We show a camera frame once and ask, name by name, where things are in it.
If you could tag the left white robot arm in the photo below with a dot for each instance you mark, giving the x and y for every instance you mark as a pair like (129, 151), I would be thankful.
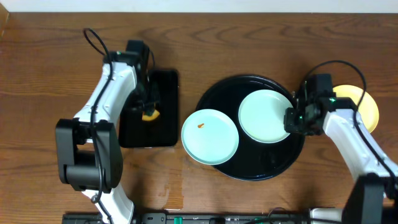
(88, 151)

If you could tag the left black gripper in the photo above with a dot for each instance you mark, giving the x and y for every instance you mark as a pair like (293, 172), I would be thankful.
(153, 99)

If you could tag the black rectangular tray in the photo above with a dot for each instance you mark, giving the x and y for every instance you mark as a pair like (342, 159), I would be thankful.
(162, 132)

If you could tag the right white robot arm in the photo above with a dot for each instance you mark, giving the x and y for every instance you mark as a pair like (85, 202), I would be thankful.
(375, 175)

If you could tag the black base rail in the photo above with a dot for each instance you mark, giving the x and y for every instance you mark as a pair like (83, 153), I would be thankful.
(162, 218)

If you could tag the light blue plate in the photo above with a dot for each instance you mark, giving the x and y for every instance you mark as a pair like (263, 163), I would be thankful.
(261, 116)
(210, 137)

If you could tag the yellow plate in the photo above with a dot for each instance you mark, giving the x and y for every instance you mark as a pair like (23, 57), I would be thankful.
(368, 108)

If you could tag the round black tray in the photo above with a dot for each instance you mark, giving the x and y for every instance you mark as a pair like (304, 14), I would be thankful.
(253, 160)

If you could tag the yellow green sponge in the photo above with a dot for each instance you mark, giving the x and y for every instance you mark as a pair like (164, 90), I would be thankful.
(150, 116)

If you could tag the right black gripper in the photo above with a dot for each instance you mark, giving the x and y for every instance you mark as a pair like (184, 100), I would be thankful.
(290, 126)

